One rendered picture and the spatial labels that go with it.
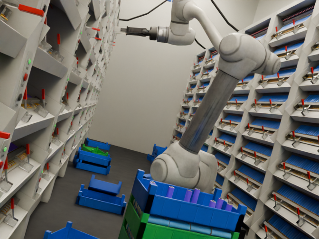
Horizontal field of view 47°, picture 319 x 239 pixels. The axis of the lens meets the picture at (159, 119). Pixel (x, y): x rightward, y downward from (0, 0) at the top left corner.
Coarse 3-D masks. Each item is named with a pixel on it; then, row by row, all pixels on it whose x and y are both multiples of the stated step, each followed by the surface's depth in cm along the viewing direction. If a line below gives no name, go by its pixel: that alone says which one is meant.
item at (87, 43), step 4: (88, 16) 151; (84, 28) 157; (84, 32) 163; (84, 36) 169; (80, 40) 166; (84, 40) 176; (88, 40) 187; (92, 40) 210; (84, 44) 183; (88, 44) 195; (92, 44) 210; (84, 48) 193; (88, 48) 205
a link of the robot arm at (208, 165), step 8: (200, 152) 179; (200, 160) 177; (208, 160) 177; (216, 160) 181; (200, 168) 173; (208, 168) 176; (216, 168) 180; (200, 176) 172; (208, 176) 176; (200, 184) 173; (208, 184) 177; (208, 192) 179
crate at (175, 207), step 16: (144, 192) 105; (160, 192) 122; (176, 192) 123; (192, 192) 125; (144, 208) 101; (160, 208) 102; (176, 208) 103; (192, 208) 104; (208, 208) 105; (224, 208) 120; (240, 208) 108; (208, 224) 105; (224, 224) 107; (240, 224) 108
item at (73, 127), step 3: (72, 123) 280; (72, 126) 280; (75, 126) 280; (78, 126) 281; (72, 129) 264; (75, 129) 281; (69, 132) 260; (72, 132) 262; (69, 135) 221; (72, 135) 258; (69, 138) 247; (66, 141) 233
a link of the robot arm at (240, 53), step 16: (224, 48) 149; (240, 48) 146; (256, 48) 151; (224, 64) 153; (240, 64) 150; (256, 64) 156; (224, 80) 155; (208, 96) 158; (224, 96) 156; (208, 112) 158; (192, 128) 161; (208, 128) 160; (176, 144) 165; (192, 144) 161; (160, 160) 161; (176, 160) 160; (192, 160) 161; (160, 176) 159; (176, 176) 159; (192, 176) 166
